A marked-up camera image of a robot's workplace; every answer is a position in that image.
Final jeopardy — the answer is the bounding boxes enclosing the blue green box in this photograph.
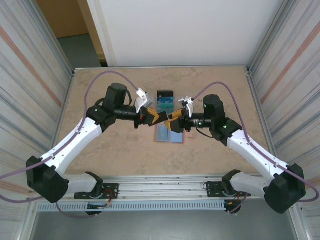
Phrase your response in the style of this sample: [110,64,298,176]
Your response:
[156,89,175,115]

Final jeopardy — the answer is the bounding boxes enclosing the pink card wallet blue sleeves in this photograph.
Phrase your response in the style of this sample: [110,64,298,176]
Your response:
[154,124,197,145]

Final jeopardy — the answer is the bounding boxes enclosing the brown wooden door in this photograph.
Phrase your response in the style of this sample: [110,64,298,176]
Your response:
[36,0,90,40]

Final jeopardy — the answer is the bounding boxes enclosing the aluminium mounting rail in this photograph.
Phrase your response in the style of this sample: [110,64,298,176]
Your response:
[29,174,298,201]

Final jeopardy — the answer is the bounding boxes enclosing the tan door frame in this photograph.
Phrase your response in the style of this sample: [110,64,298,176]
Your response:
[76,0,110,68]

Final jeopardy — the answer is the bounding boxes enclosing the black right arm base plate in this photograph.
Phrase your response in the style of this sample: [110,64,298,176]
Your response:
[203,181,251,199]

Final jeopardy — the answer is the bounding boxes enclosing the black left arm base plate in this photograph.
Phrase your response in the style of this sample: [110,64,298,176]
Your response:
[98,183,120,200]

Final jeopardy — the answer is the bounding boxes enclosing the slotted grey cable duct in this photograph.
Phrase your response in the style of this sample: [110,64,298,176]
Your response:
[36,201,227,212]

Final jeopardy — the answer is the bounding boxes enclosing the translucent right enclosure panel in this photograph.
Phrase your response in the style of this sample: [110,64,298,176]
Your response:
[246,0,320,240]

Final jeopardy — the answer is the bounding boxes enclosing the translucent enclosure panel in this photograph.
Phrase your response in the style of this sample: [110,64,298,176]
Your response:
[246,0,320,240]
[0,0,76,240]

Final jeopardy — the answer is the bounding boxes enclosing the translucent left enclosure panel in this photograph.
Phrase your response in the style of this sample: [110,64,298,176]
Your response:
[0,0,76,240]

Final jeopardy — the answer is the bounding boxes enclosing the black cable connector block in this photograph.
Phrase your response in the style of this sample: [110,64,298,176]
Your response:
[224,199,242,216]
[86,202,112,216]

